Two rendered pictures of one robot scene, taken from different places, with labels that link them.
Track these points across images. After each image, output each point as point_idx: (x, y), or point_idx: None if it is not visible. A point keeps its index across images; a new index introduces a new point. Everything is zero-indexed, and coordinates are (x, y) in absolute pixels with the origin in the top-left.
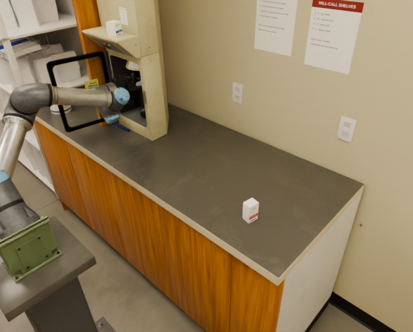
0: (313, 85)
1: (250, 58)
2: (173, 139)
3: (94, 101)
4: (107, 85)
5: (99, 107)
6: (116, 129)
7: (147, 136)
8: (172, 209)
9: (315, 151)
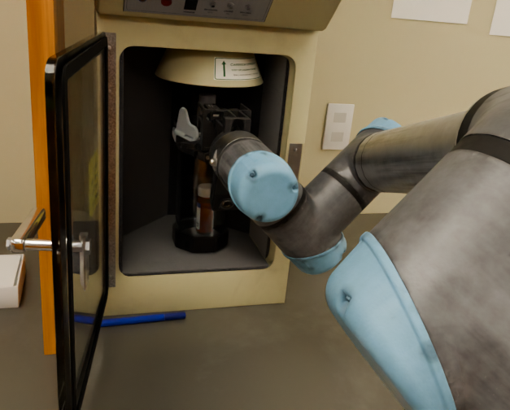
0: (500, 71)
1: (378, 42)
2: (308, 276)
3: None
4: (214, 150)
5: (302, 218)
6: (132, 333)
7: (262, 298)
8: None
9: None
